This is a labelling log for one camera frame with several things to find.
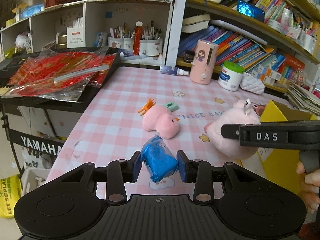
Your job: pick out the stack of magazines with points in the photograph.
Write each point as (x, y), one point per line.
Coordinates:
(302, 99)

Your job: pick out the red foil decoration pack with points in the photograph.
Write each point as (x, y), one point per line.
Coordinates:
(57, 75)

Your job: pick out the white cubby shelf unit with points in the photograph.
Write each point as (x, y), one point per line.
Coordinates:
(97, 16)

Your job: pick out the pink checkered tablecloth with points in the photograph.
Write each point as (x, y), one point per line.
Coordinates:
(138, 104)

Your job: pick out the pink plush chick toy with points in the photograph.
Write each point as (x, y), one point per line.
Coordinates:
(159, 119)

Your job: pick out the pink cartoon humidifier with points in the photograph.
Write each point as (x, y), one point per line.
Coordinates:
(204, 62)

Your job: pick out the white drinking straws box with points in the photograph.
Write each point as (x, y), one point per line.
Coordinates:
(75, 37)

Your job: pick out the pink plush pig toy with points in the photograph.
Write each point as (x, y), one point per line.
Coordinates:
(224, 132)

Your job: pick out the yellow cardboard box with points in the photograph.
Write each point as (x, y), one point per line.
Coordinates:
(279, 165)

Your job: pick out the red hanging tassel ornament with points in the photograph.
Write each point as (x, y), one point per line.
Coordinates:
(137, 35)

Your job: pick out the row of colourful books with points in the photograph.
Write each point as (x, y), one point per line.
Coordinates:
(232, 47)

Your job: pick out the white jar green lid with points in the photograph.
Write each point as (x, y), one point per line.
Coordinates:
(230, 76)

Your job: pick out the white quilted pouch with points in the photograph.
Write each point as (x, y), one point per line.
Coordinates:
(252, 84)

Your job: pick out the person's right hand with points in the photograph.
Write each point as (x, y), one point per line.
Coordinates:
(309, 184)

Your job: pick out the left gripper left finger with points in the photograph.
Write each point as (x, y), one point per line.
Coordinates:
(127, 170)

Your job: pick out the yellow plastic bag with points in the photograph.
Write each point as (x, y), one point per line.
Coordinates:
(10, 193)

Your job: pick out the blue plastic bag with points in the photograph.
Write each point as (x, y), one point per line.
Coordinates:
(158, 159)

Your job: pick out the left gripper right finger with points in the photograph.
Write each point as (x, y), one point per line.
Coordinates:
(195, 170)

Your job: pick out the black Yamaha keyboard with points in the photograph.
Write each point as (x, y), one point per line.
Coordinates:
(60, 89)

